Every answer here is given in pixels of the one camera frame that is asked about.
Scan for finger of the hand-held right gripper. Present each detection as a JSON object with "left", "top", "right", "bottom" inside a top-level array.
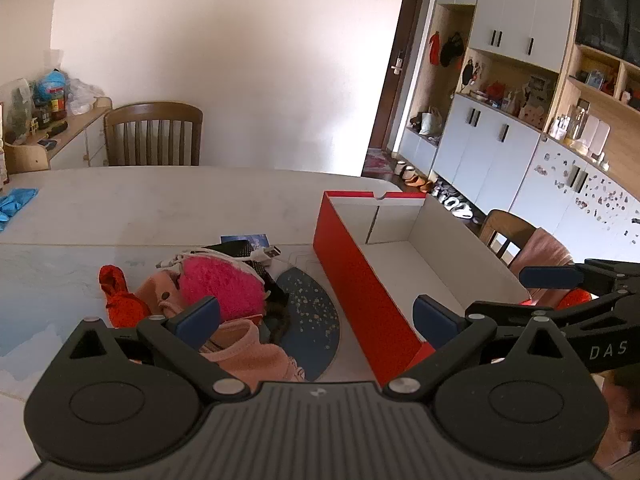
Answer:
[
  {"left": 466, "top": 285, "right": 640, "bottom": 333},
  {"left": 520, "top": 258, "right": 640, "bottom": 293}
]

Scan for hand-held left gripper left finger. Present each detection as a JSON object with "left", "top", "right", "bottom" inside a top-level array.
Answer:
[{"left": 65, "top": 296, "right": 251, "bottom": 402}]

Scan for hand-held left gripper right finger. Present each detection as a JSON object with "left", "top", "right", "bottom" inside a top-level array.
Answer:
[{"left": 382, "top": 295, "right": 583, "bottom": 402}]

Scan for pink plush strawberry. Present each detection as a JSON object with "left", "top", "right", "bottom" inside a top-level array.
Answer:
[{"left": 178, "top": 255, "right": 267, "bottom": 323}]

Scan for red cloth pouch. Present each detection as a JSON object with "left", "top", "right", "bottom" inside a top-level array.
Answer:
[{"left": 98, "top": 265, "right": 153, "bottom": 330}]

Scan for red cardboard box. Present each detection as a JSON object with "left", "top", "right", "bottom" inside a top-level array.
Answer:
[{"left": 312, "top": 190, "right": 533, "bottom": 388}]

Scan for white USB cable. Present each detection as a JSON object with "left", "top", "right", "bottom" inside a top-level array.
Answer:
[{"left": 155, "top": 244, "right": 283, "bottom": 273}]

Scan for pink fringed scarf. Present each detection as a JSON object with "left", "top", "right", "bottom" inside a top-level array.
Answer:
[{"left": 510, "top": 227, "right": 576, "bottom": 308}]

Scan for red garment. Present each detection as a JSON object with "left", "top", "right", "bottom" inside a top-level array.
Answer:
[{"left": 520, "top": 287, "right": 596, "bottom": 311}]

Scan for wooden slat-back chair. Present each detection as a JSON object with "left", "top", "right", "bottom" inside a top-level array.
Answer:
[
  {"left": 477, "top": 209, "right": 576, "bottom": 268},
  {"left": 103, "top": 102, "right": 204, "bottom": 167}
]

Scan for blue photo card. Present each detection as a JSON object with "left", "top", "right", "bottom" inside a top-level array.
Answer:
[{"left": 220, "top": 232, "right": 269, "bottom": 251}]

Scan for row of shoes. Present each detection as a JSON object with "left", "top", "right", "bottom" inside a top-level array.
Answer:
[{"left": 397, "top": 160, "right": 476, "bottom": 221}]

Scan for round dark blue mat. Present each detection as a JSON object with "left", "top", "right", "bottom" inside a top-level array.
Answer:
[{"left": 265, "top": 266, "right": 343, "bottom": 383}]

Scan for white canisters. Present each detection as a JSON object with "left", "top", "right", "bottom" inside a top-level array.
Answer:
[{"left": 582, "top": 115, "right": 612, "bottom": 150}]

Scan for patterned red rug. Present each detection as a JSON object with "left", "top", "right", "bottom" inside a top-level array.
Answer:
[{"left": 362, "top": 149, "right": 401, "bottom": 180}]

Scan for shelf knickknacks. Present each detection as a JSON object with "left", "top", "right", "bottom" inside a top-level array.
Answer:
[{"left": 460, "top": 57, "right": 561, "bottom": 128}]

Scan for white tote bag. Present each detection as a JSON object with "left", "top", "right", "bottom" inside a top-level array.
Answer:
[{"left": 419, "top": 107, "right": 444, "bottom": 137}]

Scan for wooden sideboard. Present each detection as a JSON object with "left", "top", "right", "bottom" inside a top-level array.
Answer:
[{"left": 2, "top": 106, "right": 113, "bottom": 175}]

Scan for blue cloth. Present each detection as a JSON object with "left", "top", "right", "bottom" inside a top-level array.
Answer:
[{"left": 0, "top": 187, "right": 40, "bottom": 233}]

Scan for white plastic bag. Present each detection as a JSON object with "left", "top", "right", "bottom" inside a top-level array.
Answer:
[{"left": 67, "top": 77, "right": 108, "bottom": 116}]

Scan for black storage bins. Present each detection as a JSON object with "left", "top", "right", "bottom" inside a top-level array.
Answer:
[{"left": 575, "top": 0, "right": 640, "bottom": 68}]

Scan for clear plastic bag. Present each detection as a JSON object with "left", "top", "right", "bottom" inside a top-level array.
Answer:
[{"left": 0, "top": 77, "right": 36, "bottom": 146}]

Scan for blue plastic bag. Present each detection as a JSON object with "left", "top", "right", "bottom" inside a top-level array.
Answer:
[{"left": 34, "top": 70, "right": 68, "bottom": 103}]

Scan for brown door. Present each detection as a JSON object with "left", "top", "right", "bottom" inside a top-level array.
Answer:
[{"left": 372, "top": 0, "right": 436, "bottom": 153}]

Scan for white wall cabinet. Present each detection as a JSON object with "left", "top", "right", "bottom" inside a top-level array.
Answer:
[{"left": 395, "top": 0, "right": 640, "bottom": 261}]

